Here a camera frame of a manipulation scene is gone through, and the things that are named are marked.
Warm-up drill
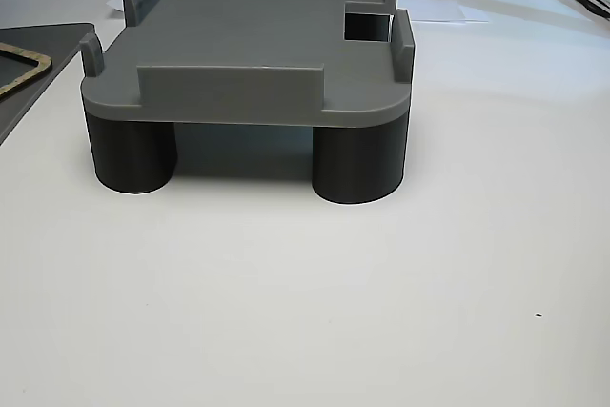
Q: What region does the tan rectangular frame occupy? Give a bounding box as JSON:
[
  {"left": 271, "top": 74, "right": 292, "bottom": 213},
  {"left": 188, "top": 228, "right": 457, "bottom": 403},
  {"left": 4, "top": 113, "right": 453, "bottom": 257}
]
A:
[{"left": 0, "top": 41, "right": 52, "bottom": 101}]

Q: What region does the gray holder platform with legs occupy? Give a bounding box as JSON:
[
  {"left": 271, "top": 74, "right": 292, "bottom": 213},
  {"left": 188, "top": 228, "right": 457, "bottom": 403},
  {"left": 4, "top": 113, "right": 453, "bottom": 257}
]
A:
[{"left": 79, "top": 0, "right": 416, "bottom": 206}]

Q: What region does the dark gray flat tray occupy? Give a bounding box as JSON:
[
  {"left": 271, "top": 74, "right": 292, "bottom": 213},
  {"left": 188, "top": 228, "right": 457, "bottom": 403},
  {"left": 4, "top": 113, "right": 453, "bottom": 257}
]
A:
[{"left": 0, "top": 22, "right": 107, "bottom": 147}]

